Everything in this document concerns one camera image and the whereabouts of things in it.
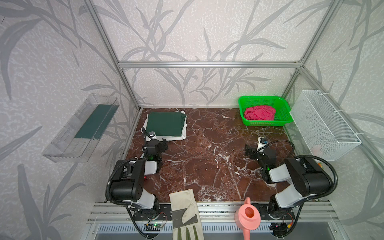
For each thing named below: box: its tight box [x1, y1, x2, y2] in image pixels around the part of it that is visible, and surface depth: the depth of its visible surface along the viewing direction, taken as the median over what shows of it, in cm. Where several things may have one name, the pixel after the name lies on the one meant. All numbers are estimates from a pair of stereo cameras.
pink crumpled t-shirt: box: [244, 105, 276, 121], surface depth 113 cm
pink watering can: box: [234, 197, 261, 240], surface depth 64 cm
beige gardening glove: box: [169, 188, 205, 240], surface depth 73 cm
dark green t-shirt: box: [146, 111, 187, 136], surface depth 107 cm
